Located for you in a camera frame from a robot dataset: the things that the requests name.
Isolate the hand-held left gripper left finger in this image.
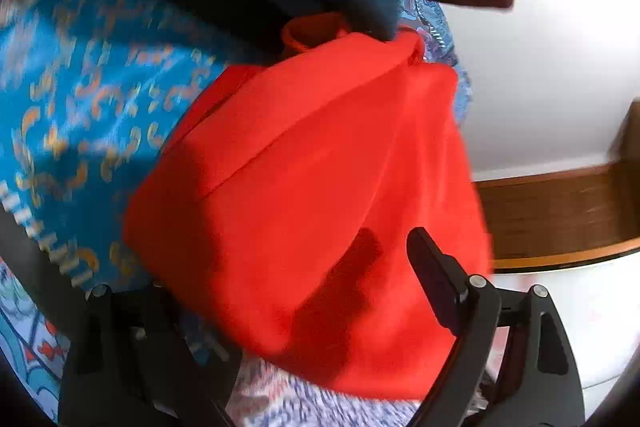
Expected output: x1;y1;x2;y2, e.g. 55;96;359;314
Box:
58;282;242;427

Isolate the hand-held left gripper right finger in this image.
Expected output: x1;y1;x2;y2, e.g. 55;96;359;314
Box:
406;227;587;427

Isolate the red jacket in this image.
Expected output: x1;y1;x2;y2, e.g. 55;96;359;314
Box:
122;12;495;403

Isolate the wooden door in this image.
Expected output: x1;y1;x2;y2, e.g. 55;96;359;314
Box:
472;101;640;272

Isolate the blue patchwork bedspread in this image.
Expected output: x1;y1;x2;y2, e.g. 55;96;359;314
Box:
0;0;474;427

